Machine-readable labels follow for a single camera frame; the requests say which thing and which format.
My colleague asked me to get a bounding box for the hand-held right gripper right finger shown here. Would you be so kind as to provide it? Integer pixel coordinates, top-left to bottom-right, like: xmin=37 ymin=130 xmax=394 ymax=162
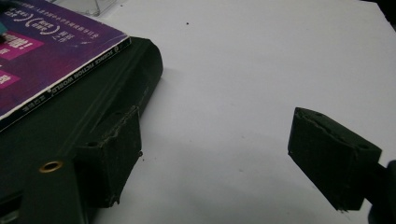
xmin=287 ymin=106 xmax=383 ymax=212

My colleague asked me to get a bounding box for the dark block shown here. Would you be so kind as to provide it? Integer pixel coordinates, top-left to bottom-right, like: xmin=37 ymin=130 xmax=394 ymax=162
xmin=0 ymin=36 xmax=164 ymax=175

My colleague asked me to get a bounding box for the white table board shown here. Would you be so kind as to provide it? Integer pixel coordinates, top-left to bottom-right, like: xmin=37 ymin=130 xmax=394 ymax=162
xmin=90 ymin=0 xmax=396 ymax=224

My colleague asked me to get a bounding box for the purple magazine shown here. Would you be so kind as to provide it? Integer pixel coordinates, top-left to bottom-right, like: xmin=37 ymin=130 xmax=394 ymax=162
xmin=0 ymin=0 xmax=132 ymax=132

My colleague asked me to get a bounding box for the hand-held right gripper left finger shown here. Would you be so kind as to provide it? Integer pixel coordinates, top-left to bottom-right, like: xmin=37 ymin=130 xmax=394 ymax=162
xmin=74 ymin=105 xmax=144 ymax=209

